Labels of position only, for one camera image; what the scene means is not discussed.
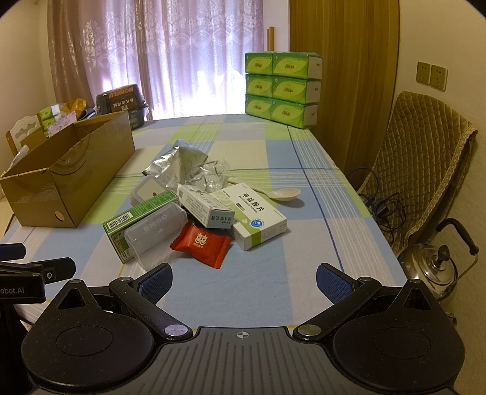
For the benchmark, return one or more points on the black instant noodle bowl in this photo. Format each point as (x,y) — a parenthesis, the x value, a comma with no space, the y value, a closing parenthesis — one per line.
(126,98)

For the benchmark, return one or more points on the white square night light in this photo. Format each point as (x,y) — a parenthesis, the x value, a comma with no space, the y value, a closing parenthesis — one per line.
(147,188)

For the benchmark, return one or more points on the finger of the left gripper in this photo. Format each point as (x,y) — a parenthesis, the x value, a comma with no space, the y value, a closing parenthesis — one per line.
(53,270)
(12,251)

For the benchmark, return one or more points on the beige plastic spoon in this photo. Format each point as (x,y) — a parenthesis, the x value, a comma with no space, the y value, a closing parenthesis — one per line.
(279,195)

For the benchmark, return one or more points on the wall socket plates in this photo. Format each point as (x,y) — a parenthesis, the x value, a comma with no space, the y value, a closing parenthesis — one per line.
(432,75)

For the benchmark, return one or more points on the checkered tablecloth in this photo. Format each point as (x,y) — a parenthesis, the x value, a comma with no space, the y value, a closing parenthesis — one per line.
(273,283)

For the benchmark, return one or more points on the green spray medicine box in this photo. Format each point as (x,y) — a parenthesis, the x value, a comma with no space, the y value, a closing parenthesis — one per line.
(114,228)

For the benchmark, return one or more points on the small green tissue packs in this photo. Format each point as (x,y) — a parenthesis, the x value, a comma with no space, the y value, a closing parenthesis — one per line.
(49,115)

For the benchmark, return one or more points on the brown wooden door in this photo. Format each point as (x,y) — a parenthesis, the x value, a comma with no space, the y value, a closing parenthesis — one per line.
(359,45)

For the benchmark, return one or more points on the white green tablet box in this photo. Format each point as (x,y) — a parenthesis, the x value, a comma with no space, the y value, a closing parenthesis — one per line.
(256,220)

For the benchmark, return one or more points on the long white ointment box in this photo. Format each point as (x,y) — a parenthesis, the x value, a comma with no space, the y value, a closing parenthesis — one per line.
(205,208)

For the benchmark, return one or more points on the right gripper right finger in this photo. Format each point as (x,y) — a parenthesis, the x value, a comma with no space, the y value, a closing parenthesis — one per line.
(348,295)

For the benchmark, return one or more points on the wooden wardrobe handles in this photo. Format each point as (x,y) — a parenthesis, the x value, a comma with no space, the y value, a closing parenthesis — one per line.
(270,39)

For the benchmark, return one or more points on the white carved chair back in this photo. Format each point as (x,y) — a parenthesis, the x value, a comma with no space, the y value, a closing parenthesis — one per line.
(22,128)

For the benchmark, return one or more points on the red candy packet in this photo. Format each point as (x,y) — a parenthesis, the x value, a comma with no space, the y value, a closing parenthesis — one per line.
(205,246)

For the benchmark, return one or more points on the yellow plastic bag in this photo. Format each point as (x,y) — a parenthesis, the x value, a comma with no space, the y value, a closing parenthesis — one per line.
(77,105)

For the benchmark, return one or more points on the pink sheer curtain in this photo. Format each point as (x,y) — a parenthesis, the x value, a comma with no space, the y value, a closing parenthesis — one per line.
(186,57)

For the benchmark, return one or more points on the brown cardboard box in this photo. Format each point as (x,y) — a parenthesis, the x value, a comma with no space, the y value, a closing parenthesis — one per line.
(56,184)

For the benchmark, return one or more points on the green tissue pack stack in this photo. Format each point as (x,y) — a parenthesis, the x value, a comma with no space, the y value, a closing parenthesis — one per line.
(283,87)

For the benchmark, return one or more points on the silver foil pouch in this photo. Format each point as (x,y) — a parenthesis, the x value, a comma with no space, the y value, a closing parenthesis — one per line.
(178,165)

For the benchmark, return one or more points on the clear plastic wire package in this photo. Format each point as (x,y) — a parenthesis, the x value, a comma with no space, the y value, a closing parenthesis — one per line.
(211,176)

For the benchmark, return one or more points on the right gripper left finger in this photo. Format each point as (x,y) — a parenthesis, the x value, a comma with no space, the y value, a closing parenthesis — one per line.
(140,296)

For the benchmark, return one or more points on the steel kettle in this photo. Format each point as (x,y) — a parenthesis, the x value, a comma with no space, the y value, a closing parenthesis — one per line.
(435,266)

